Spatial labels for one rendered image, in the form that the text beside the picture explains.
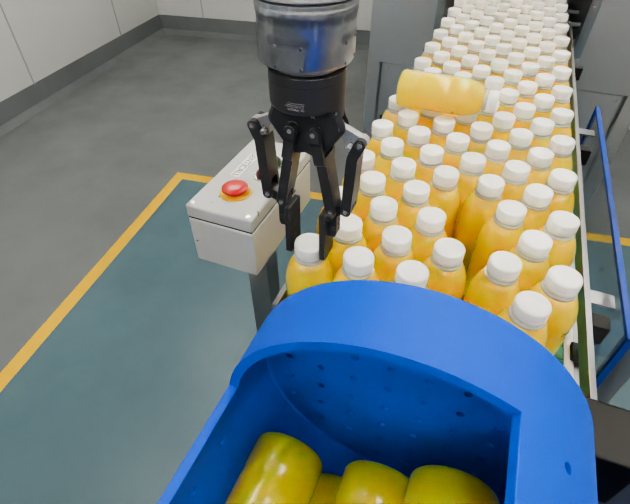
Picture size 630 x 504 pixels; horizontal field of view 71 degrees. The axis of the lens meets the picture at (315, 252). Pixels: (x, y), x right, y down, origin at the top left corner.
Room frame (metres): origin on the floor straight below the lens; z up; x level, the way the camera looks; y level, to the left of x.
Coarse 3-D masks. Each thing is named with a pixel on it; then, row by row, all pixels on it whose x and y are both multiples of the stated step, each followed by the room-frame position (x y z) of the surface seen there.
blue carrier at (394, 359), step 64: (320, 320) 0.19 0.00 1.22; (384, 320) 0.18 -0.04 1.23; (448, 320) 0.18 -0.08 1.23; (256, 384) 0.22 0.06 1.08; (320, 384) 0.23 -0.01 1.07; (384, 384) 0.20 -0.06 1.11; (448, 384) 0.19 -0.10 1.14; (512, 384) 0.14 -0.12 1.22; (576, 384) 0.16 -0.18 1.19; (192, 448) 0.15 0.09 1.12; (320, 448) 0.21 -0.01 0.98; (384, 448) 0.20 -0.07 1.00; (448, 448) 0.18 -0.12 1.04; (512, 448) 0.10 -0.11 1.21; (576, 448) 0.12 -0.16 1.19
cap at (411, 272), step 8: (400, 264) 0.39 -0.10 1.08; (408, 264) 0.39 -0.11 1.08; (416, 264) 0.39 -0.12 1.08; (400, 272) 0.37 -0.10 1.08; (408, 272) 0.37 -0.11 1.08; (416, 272) 0.37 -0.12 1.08; (424, 272) 0.37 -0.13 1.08; (400, 280) 0.36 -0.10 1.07; (408, 280) 0.36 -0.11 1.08; (416, 280) 0.36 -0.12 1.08; (424, 280) 0.36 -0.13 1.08
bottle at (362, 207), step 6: (360, 192) 0.57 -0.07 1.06; (384, 192) 0.57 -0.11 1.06; (360, 198) 0.56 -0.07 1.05; (366, 198) 0.56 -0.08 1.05; (372, 198) 0.56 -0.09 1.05; (360, 204) 0.56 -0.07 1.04; (366, 204) 0.55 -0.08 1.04; (360, 210) 0.55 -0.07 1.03; (366, 210) 0.55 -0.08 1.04; (360, 216) 0.55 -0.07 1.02
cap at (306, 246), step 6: (306, 234) 0.44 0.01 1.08; (312, 234) 0.44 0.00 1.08; (300, 240) 0.43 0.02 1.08; (306, 240) 0.43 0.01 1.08; (312, 240) 0.43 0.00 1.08; (318, 240) 0.43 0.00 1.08; (294, 246) 0.43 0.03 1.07; (300, 246) 0.42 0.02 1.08; (306, 246) 0.42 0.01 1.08; (312, 246) 0.42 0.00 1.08; (318, 246) 0.42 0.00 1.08; (300, 252) 0.41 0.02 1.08; (306, 252) 0.41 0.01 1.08; (312, 252) 0.41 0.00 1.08; (318, 252) 0.41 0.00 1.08; (300, 258) 0.41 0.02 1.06; (306, 258) 0.41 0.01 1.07; (312, 258) 0.41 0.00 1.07; (318, 258) 0.41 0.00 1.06
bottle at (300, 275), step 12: (288, 264) 0.43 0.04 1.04; (300, 264) 0.41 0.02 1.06; (312, 264) 0.41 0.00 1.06; (324, 264) 0.42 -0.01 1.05; (288, 276) 0.41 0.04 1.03; (300, 276) 0.40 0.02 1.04; (312, 276) 0.40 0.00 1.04; (324, 276) 0.41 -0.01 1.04; (288, 288) 0.41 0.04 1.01; (300, 288) 0.40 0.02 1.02
